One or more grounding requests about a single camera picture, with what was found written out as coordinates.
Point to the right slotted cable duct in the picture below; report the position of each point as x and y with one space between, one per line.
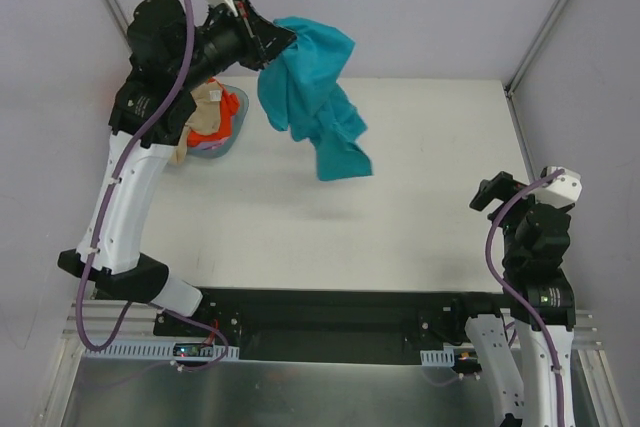
444 358

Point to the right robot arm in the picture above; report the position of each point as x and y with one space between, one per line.
526 356

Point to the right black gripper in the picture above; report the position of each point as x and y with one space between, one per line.
500 190

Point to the teal t-shirt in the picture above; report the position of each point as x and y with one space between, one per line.
300 94

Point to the blue-grey plastic basket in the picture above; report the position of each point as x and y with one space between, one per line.
237 121

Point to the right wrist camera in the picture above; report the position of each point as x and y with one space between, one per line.
563 190

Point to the slotted cable duct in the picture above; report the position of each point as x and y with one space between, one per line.
165 350
444 358

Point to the right corner aluminium post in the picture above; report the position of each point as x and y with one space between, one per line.
542 34

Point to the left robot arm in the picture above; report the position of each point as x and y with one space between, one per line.
170 57

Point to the lavender t-shirt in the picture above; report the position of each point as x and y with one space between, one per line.
210 145

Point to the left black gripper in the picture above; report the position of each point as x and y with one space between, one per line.
251 35

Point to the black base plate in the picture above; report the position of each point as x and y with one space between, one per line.
352 327

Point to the left slotted cable duct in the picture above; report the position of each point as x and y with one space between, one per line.
165 350

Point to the beige t-shirt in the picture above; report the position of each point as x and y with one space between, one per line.
205 120

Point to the orange t-shirt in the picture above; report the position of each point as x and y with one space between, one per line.
228 106

